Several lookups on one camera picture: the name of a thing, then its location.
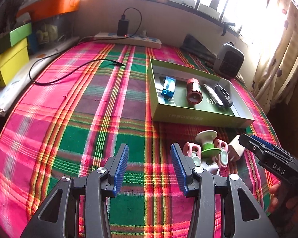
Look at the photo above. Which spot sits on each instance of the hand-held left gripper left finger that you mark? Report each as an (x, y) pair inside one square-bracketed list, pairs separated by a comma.
[(120, 168)]

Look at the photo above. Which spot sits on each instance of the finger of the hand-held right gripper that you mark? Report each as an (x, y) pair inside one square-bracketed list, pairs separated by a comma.
[(263, 142), (248, 141)]

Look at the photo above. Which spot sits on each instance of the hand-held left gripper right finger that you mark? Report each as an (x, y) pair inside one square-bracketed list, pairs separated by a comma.
[(178, 171)]

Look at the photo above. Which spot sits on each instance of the white charger plug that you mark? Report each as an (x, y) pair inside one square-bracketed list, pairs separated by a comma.
[(236, 150)]

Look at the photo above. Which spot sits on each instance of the pink clip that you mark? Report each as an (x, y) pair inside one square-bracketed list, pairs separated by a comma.
[(188, 148), (223, 157)]

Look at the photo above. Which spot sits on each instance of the white egg-shaped gadget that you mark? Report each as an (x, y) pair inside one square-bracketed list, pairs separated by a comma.
[(211, 169)]

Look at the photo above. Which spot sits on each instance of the green and white spool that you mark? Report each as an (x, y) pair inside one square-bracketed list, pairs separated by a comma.
[(206, 136)]

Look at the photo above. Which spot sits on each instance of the small black clip device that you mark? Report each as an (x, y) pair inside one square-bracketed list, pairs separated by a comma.
[(222, 96)]

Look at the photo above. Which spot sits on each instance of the green cardboard box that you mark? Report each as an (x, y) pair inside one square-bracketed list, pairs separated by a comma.
[(201, 117)]

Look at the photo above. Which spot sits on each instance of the black power bank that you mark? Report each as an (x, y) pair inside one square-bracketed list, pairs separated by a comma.
[(211, 91)]

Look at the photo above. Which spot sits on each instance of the red spice jar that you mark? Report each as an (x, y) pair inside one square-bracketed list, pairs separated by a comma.
[(193, 91)]

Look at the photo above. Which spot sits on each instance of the blue usb tester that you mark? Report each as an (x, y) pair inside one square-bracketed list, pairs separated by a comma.
[(168, 86)]

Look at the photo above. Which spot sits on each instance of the person's right hand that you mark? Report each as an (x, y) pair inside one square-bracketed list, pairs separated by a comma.
[(275, 198)]

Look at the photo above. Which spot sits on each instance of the plaid blanket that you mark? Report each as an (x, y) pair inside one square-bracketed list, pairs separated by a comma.
[(77, 119)]

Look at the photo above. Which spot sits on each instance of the cream patterned curtain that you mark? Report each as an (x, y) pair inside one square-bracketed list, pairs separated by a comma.
[(283, 54)]

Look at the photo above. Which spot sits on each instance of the dark wedge-shaped object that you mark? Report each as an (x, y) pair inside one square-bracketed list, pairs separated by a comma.
[(198, 47)]

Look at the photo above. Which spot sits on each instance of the white plastic wrapped bundle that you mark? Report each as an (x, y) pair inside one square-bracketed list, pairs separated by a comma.
[(19, 89)]

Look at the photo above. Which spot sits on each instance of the white power strip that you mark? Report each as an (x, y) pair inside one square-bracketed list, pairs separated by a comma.
[(144, 42)]

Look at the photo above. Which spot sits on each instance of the small white plug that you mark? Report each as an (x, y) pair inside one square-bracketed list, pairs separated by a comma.
[(144, 33)]

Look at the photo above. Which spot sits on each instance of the black power adapter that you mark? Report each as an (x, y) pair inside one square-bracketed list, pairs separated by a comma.
[(123, 28)]

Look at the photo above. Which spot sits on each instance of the yellow box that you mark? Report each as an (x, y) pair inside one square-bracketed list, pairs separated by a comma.
[(10, 64)]

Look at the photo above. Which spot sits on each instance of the clear plastic storage bin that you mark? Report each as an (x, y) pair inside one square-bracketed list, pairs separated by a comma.
[(52, 32)]

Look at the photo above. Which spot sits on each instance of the blue box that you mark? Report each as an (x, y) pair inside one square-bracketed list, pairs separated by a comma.
[(32, 43)]

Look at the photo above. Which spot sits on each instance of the orange plastic bin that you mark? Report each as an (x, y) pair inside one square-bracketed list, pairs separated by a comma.
[(59, 5)]

